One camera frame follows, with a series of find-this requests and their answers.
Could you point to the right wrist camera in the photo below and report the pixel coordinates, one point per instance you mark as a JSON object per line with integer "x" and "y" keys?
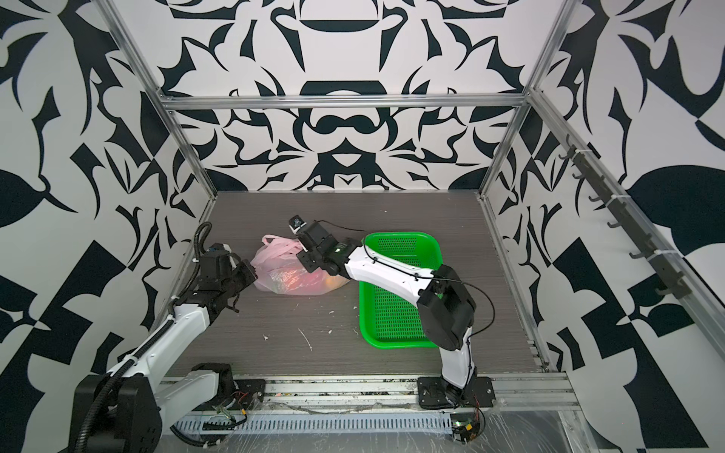
{"x": 310, "y": 234}

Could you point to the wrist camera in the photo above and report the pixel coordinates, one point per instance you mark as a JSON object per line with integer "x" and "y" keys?
{"x": 310, "y": 234}
{"x": 215, "y": 247}

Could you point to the white slotted cable duct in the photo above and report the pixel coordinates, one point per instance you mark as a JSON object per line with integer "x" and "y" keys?
{"x": 267, "y": 424}

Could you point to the small green-lit circuit board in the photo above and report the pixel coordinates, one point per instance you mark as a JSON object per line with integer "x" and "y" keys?
{"x": 466, "y": 427}

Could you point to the aluminium front rail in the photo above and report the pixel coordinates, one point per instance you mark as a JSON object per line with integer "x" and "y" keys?
{"x": 366, "y": 394}

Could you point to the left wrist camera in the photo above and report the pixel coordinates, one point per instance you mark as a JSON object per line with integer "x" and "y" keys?
{"x": 215, "y": 247}

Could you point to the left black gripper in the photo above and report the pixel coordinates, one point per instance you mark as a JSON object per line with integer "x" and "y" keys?
{"x": 247, "y": 270}

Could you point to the green plastic perforated basket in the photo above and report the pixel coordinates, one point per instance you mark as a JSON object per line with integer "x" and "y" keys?
{"x": 388, "y": 321}

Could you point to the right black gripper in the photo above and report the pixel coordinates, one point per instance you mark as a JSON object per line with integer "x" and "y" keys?
{"x": 305, "y": 260}

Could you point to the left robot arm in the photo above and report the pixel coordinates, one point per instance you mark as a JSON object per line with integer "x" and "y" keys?
{"x": 126, "y": 409}

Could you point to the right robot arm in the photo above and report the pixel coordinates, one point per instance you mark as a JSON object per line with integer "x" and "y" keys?
{"x": 445, "y": 307}

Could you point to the pink plastic bag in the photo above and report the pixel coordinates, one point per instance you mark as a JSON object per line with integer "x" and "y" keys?
{"x": 279, "y": 270}

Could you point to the black wall hook rack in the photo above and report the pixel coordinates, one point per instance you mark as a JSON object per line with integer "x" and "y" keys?
{"x": 630, "y": 219}

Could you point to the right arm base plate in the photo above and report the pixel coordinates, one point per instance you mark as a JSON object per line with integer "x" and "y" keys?
{"x": 437, "y": 394}

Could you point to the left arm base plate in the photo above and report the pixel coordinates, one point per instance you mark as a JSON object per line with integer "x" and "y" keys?
{"x": 243, "y": 394}

